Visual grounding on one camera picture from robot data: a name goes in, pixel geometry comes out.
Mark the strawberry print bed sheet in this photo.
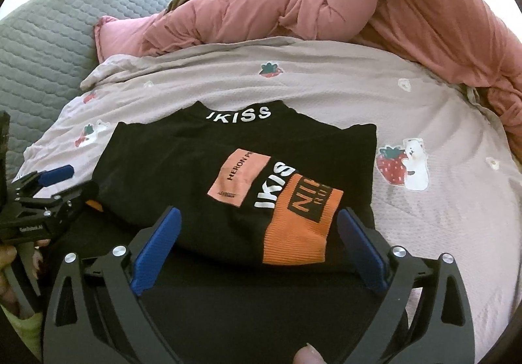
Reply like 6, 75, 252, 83
14, 35, 522, 364

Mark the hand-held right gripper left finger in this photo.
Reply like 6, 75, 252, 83
43, 207, 190, 364

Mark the person's left hand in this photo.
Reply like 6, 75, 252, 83
0, 245, 25, 308

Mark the person's right hand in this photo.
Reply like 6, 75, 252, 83
294, 343, 327, 364

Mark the black sweater with orange cuffs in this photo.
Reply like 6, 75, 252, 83
53, 100, 408, 364

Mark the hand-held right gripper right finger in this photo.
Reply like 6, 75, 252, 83
334, 208, 476, 364

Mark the grey quilted headboard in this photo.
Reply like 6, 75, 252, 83
0, 0, 208, 161

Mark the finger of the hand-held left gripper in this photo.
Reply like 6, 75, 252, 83
53, 181, 100, 212
12, 165, 75, 195

